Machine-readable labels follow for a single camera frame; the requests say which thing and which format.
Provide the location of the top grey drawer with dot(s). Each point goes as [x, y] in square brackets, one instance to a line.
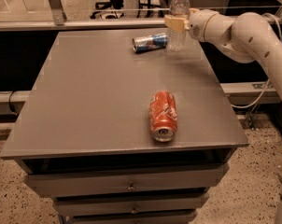
[127, 180]

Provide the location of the dented orange soda can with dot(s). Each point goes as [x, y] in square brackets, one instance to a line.
[163, 116]

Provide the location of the grey metal rail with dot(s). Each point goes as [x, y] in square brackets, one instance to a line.
[13, 26]

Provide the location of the middle grey drawer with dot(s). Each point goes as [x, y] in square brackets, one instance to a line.
[132, 204]

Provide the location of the grey drawer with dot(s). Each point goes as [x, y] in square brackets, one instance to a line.
[127, 180]
[168, 217]
[132, 204]

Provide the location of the black office chair base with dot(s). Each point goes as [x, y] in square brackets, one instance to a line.
[114, 9]

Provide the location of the clear plastic water bottle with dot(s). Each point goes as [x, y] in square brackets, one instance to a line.
[178, 8]

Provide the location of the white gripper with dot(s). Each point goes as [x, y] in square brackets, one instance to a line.
[199, 26]

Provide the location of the bottom grey drawer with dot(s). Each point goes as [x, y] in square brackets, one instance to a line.
[168, 217]

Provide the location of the blue silver redbull can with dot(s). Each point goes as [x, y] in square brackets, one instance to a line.
[150, 42]

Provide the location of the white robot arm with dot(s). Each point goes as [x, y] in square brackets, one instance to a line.
[251, 193]

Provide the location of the grey drawer cabinet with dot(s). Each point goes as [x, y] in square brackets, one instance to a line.
[89, 110]

